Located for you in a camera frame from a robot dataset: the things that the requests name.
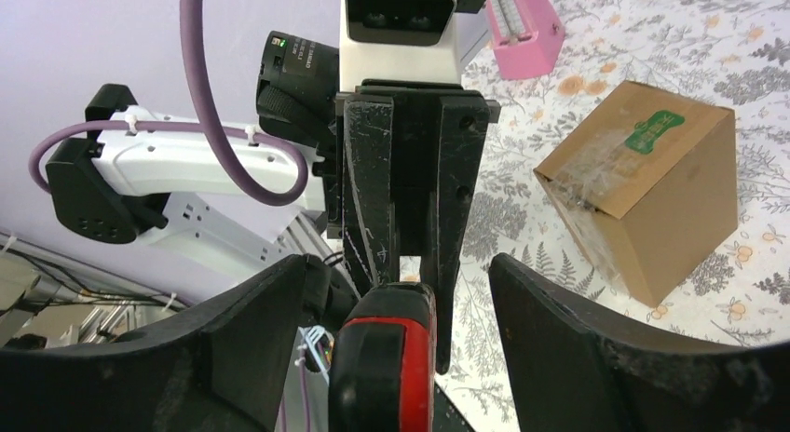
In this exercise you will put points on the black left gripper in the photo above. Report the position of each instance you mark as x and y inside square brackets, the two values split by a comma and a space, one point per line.
[368, 135]

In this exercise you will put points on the floral table mat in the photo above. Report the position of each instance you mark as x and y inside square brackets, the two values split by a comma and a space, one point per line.
[729, 53]

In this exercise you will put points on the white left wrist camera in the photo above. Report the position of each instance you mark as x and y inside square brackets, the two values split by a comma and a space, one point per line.
[401, 31]

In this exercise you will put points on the red black utility knife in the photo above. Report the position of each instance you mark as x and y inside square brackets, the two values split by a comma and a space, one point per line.
[382, 373]

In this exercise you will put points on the brown cardboard express box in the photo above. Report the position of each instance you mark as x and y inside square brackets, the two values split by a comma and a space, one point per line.
[647, 186]

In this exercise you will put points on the pink metronome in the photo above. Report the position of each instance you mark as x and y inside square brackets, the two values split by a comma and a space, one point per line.
[527, 37]

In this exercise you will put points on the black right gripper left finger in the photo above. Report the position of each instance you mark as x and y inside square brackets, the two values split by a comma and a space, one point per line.
[217, 366]

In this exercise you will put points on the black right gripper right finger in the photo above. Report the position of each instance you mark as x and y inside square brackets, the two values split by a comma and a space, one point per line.
[575, 365]

